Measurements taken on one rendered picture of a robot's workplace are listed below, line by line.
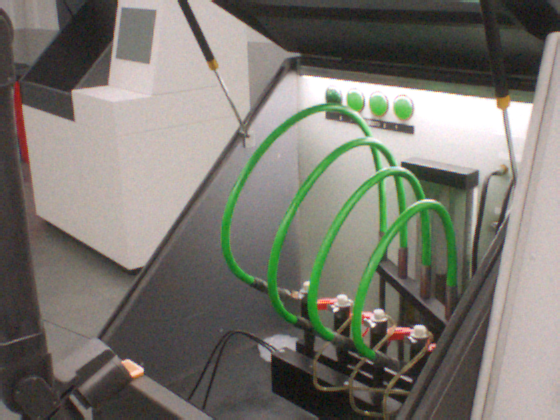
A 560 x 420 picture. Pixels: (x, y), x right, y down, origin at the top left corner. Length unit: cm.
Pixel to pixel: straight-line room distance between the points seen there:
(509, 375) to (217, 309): 73
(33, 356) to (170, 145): 340
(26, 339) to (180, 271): 72
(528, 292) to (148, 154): 326
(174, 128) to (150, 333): 275
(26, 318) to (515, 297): 63
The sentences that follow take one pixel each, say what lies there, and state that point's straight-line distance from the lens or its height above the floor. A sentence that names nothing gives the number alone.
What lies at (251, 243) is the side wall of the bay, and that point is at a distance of 167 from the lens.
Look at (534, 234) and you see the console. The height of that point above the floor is 129.
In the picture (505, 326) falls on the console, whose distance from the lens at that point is 113.
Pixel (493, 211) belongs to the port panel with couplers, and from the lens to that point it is 141.
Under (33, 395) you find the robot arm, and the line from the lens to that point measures 91.
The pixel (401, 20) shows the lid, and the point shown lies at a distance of 129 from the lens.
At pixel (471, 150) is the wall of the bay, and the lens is 141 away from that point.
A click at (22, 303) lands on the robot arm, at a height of 131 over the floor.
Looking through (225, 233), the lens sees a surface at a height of 126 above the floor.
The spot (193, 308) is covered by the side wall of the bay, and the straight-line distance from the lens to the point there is 161.
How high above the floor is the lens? 166
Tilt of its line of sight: 19 degrees down
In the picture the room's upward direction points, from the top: 2 degrees counter-clockwise
